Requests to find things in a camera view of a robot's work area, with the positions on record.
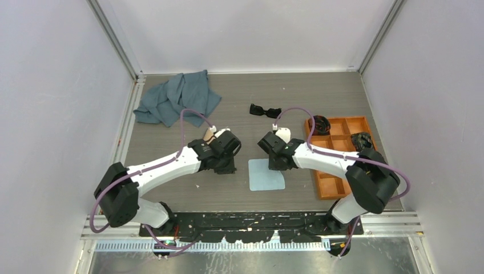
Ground white slotted cable duct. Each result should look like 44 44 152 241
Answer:
94 239 330 252

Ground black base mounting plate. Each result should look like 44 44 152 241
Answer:
152 211 363 243

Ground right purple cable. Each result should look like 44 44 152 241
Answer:
273 107 412 201

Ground black sunglasses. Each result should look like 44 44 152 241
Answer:
249 103 282 119

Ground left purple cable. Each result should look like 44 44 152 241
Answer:
89 108 216 233

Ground camouflage rolled belt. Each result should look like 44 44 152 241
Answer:
350 132 375 152

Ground patterned glasses case tan lining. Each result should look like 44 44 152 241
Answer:
203 128 215 144

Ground orange compartment tray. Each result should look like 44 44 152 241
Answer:
310 116 377 200

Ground brown black rolled belt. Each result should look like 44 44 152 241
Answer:
308 115 331 136

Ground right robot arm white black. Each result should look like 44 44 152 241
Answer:
257 131 400 235

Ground purple cable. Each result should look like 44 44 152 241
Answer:
89 108 216 233
273 107 412 201

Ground crumpled grey-blue cloth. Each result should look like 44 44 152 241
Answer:
134 70 221 127

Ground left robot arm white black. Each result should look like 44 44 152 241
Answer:
94 128 241 236

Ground light blue cleaning cloth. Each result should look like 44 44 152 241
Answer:
248 159 285 191

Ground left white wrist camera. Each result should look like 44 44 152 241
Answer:
209 126 231 138

